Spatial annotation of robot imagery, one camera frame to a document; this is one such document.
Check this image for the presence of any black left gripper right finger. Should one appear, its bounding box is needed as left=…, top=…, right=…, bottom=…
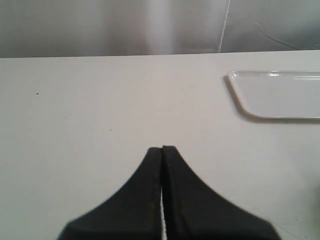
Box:
left=162, top=146, right=280, bottom=240

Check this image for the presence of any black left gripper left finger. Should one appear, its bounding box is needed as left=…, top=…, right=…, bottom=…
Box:
left=58, top=147, right=162, bottom=240

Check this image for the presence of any white rectangular plastic tray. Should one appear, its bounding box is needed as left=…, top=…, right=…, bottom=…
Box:
left=227, top=70, right=320, bottom=120

